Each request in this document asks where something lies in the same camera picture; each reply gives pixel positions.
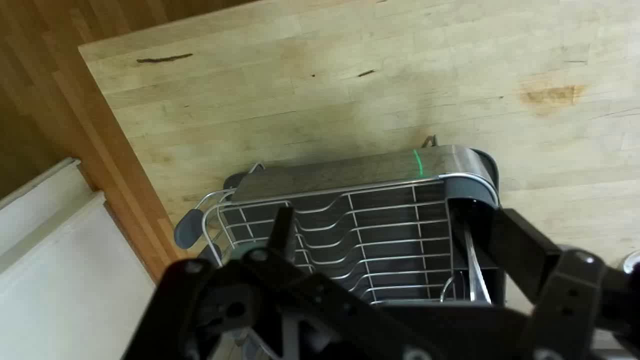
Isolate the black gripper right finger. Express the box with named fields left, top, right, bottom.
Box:
left=475, top=206, right=640, bottom=360

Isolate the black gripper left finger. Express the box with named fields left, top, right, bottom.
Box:
left=121, top=204, right=431, bottom=360

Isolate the gray drip tray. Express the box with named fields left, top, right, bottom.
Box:
left=173, top=147, right=503, bottom=267

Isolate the white panel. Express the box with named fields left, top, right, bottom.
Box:
left=0, top=155, right=159, bottom=360

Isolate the steel wire dish rack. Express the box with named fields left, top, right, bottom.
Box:
left=173, top=144, right=508, bottom=308

